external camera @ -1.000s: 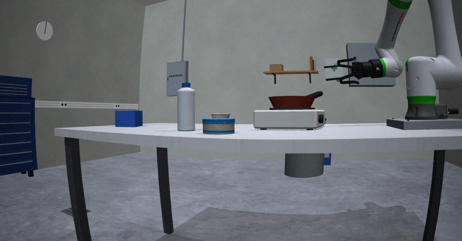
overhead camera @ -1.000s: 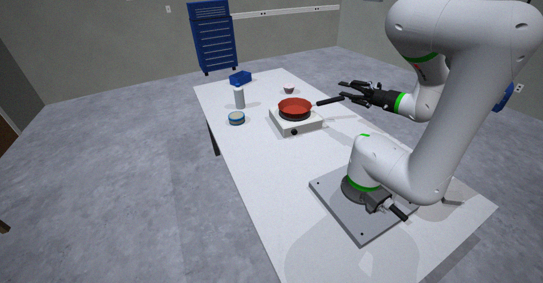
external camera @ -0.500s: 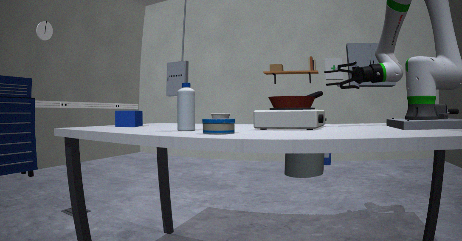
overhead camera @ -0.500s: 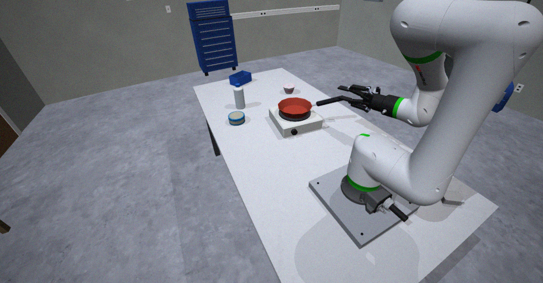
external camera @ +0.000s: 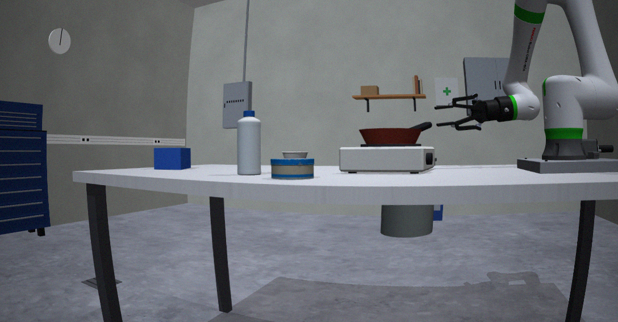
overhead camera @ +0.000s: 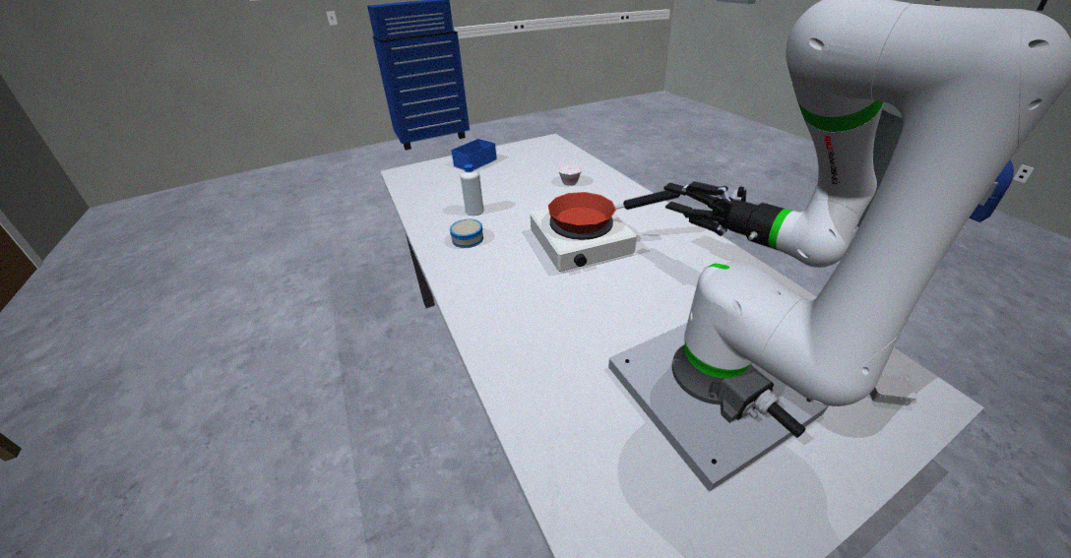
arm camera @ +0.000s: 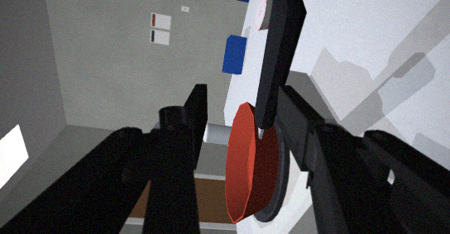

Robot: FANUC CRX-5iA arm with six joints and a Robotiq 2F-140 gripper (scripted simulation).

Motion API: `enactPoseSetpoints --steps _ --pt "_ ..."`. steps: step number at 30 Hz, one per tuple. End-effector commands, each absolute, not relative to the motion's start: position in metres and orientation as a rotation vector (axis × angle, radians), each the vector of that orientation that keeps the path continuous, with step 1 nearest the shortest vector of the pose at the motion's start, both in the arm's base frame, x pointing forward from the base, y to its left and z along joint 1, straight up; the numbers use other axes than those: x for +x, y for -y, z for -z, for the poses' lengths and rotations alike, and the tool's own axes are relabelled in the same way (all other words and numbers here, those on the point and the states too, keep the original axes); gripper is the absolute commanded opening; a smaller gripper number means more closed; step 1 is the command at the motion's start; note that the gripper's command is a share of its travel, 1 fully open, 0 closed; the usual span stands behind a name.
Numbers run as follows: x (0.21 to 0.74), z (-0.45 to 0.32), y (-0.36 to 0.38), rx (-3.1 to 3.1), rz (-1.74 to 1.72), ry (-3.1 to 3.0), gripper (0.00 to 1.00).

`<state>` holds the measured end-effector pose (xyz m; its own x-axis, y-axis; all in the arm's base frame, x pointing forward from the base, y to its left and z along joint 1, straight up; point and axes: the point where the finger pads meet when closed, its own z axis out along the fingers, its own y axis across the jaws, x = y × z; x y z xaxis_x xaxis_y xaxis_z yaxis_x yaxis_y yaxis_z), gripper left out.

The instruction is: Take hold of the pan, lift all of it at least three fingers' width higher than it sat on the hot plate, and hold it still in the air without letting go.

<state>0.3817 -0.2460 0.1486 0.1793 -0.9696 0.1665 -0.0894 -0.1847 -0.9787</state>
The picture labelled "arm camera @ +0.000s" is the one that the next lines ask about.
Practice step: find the white hot plate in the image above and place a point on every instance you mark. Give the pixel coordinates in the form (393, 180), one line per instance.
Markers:
(291, 210)

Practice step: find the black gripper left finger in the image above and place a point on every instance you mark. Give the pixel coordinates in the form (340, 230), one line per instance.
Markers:
(98, 193)

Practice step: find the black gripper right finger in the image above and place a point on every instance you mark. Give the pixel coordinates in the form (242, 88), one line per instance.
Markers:
(346, 196)

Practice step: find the white plastic bottle with blue cap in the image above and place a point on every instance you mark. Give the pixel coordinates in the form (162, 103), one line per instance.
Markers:
(217, 134)

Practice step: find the dark blue rectangular block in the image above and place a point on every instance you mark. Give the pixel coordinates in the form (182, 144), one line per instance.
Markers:
(234, 54)

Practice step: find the red frying pan with black handle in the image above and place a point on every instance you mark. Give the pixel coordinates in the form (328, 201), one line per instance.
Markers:
(253, 152)

